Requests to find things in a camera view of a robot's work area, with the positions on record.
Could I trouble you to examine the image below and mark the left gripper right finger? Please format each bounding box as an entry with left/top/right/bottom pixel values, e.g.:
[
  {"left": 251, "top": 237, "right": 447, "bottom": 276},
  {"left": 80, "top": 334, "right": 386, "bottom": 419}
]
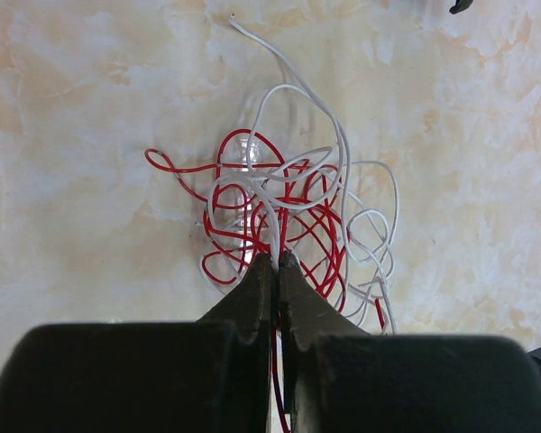
[{"left": 277, "top": 253, "right": 541, "bottom": 432}]

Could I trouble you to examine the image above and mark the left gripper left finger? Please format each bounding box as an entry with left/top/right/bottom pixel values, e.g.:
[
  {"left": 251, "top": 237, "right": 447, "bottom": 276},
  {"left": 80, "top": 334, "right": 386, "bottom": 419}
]
[{"left": 0, "top": 254, "right": 274, "bottom": 432}]

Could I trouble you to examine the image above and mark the red cable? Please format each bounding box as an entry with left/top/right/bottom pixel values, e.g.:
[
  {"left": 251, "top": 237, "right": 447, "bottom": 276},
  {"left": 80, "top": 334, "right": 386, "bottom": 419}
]
[{"left": 143, "top": 128, "right": 387, "bottom": 433}]

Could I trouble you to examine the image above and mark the black three-compartment tray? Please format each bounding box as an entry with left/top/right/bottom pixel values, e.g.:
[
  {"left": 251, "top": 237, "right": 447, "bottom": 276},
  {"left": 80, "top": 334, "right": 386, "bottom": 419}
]
[{"left": 449, "top": 0, "right": 473, "bottom": 14}]

